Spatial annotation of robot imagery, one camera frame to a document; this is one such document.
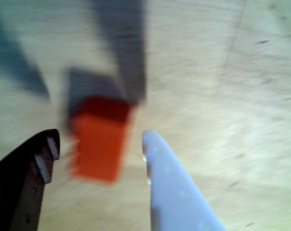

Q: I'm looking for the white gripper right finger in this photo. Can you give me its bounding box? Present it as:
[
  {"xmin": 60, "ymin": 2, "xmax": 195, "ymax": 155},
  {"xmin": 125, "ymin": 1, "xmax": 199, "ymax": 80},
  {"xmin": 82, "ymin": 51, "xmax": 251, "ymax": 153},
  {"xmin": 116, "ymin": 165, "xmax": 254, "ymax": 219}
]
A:
[{"xmin": 142, "ymin": 130, "xmax": 228, "ymax": 231}]

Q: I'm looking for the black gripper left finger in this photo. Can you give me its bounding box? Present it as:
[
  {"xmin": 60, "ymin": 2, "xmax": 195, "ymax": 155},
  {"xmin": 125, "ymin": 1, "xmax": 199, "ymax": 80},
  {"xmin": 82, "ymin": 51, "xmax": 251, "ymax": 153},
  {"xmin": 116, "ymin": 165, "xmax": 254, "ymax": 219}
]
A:
[{"xmin": 0, "ymin": 128, "xmax": 61, "ymax": 231}]

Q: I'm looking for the red lego block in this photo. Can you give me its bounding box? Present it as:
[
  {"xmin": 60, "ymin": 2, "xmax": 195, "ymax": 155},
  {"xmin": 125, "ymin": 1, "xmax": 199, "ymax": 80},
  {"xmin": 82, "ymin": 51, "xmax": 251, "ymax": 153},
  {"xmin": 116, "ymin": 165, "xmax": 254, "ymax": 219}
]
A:
[{"xmin": 68, "ymin": 95, "xmax": 134, "ymax": 185}]

